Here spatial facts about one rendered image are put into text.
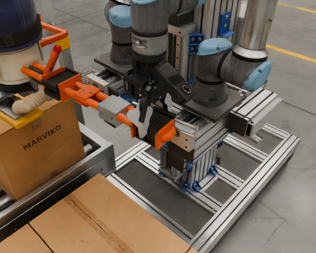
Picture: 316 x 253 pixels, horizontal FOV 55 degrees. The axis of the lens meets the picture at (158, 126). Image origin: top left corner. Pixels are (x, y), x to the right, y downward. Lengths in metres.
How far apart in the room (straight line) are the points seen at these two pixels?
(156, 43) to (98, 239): 0.95
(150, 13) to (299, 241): 1.80
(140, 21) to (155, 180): 1.48
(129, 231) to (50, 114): 0.61
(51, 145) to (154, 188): 0.75
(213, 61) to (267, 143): 1.37
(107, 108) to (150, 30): 0.28
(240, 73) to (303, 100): 2.37
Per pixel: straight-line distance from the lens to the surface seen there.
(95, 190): 1.53
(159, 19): 0.61
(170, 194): 1.91
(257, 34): 1.01
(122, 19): 1.39
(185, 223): 1.80
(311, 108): 3.29
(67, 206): 1.50
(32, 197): 1.51
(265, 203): 2.25
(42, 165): 1.52
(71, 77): 0.94
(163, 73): 0.65
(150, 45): 0.62
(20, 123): 1.04
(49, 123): 1.42
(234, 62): 1.04
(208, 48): 1.09
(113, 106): 0.81
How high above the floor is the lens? 1.71
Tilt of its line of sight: 39 degrees down
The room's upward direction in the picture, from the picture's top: straight up
